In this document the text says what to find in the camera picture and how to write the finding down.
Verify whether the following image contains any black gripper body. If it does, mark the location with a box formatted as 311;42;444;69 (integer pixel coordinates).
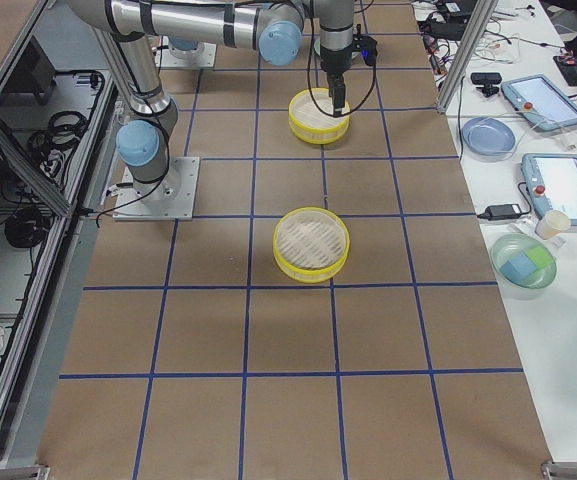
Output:
320;47;353;88

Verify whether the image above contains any side yellow bamboo steamer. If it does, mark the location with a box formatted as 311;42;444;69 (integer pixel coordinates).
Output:
272;207;351;284

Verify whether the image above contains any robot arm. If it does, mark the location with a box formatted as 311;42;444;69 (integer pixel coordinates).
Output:
69;1;358;196

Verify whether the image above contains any centre yellow bamboo steamer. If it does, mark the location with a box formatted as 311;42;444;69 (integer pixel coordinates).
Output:
288;88;350;145

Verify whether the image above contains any black webcam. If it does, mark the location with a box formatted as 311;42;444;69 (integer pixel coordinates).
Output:
470;72;502;98

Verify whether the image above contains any blue plate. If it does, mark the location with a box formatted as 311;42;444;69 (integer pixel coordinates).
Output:
461;117;516;161

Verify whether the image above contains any black power adapter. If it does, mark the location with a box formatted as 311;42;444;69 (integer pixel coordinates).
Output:
477;203;530;221

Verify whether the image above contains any far teach pendant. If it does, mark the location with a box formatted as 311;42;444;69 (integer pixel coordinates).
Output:
500;74;577;131

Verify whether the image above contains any teach pendant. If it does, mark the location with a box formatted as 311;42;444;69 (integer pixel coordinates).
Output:
521;153;577;226
500;74;577;131

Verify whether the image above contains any near teach pendant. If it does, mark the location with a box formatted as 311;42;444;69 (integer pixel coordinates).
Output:
521;153;577;226

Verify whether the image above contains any blue sponge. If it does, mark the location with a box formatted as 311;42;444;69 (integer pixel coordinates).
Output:
499;252;537;285

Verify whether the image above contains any paper cup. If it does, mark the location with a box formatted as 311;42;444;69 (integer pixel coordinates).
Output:
535;210;571;240

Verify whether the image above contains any green glass bowl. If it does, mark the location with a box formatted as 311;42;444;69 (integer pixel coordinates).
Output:
489;233;557;301

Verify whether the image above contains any green sponge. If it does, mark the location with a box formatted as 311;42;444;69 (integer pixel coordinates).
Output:
525;245;555;270

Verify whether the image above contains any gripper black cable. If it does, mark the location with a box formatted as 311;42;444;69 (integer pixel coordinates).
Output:
305;9;378;121

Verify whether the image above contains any aluminium frame post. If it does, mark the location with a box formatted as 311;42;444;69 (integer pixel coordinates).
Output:
436;0;498;114

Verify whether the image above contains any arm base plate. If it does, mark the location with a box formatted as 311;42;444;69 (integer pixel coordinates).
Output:
112;157;200;221

